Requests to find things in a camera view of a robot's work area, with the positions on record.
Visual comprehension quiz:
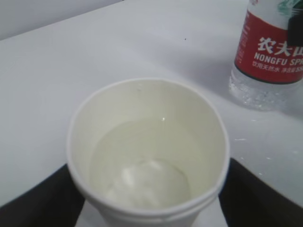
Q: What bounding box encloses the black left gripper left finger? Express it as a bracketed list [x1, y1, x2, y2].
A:
[0, 165, 85, 227]

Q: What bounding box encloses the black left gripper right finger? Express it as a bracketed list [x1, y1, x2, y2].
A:
[219, 158, 303, 227]

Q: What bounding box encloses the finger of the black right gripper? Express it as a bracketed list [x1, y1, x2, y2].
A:
[287, 8, 303, 47]

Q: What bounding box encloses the Nongfu Spring water bottle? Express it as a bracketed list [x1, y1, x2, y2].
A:
[229, 0, 303, 111]

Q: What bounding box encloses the white paper cup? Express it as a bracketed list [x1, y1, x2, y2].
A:
[66, 78, 230, 227]

